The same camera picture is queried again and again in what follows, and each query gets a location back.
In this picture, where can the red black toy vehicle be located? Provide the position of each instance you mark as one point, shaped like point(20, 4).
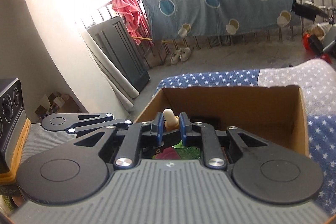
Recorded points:
point(319, 38)

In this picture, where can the green red item in box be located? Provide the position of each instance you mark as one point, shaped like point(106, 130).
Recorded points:
point(179, 152)

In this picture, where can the dark grey panel heater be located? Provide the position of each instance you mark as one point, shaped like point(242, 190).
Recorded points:
point(114, 40)

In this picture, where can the white shoes pair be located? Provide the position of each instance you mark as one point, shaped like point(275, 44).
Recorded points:
point(180, 55)

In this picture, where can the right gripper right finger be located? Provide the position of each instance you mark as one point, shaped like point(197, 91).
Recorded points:
point(203, 136)

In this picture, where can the brown cardboard box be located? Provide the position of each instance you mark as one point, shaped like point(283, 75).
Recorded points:
point(276, 113)

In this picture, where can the star-patterned sofa cover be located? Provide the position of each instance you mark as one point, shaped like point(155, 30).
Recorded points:
point(316, 78)

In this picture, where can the black speaker box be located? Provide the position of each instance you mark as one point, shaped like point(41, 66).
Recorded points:
point(13, 119)

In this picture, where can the red hanging cloth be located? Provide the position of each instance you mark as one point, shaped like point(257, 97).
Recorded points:
point(134, 20)

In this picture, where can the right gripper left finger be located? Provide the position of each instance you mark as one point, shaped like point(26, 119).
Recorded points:
point(137, 136)

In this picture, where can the cardboard scraps pile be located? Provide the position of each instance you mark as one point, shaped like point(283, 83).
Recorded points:
point(56, 103)

